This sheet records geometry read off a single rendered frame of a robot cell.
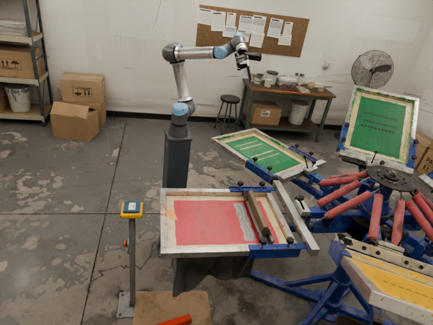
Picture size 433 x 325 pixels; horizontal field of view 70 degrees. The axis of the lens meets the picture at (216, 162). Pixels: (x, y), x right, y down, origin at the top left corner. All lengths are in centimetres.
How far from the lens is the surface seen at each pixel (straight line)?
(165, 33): 531
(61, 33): 551
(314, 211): 213
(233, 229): 193
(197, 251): 172
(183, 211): 200
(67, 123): 490
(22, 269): 313
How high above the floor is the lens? 223
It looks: 30 degrees down
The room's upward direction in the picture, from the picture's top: 9 degrees clockwise
